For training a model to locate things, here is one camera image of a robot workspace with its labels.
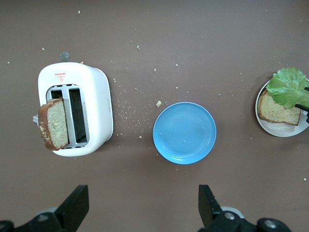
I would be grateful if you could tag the blue plate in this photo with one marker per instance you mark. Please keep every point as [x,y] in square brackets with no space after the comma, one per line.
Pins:
[184,133]

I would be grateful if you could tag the beige plate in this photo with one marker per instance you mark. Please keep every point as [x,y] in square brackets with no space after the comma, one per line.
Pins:
[280,130]

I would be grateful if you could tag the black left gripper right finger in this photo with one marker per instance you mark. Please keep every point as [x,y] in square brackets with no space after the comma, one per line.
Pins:
[207,210]

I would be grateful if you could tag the white toaster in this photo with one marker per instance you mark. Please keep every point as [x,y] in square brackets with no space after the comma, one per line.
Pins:
[96,96]

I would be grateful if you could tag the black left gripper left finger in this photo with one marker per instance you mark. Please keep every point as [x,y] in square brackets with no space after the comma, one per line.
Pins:
[74,210]

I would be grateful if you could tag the brown table cover sheet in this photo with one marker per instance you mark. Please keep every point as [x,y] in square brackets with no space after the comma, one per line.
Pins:
[144,36]

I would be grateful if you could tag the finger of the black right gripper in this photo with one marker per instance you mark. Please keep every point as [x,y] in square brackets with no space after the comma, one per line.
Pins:
[307,89]
[303,107]

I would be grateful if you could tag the green lettuce leaf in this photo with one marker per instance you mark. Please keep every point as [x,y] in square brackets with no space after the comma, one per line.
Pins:
[287,89]

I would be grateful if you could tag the pale bread crumb chunk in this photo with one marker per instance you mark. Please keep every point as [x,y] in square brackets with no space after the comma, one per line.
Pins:
[158,104]

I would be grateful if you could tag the brown crust bread slice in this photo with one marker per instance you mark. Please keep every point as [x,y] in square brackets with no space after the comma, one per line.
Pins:
[56,125]
[275,113]

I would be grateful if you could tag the white toaster power plug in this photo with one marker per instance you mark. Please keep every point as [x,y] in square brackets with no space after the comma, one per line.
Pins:
[35,119]

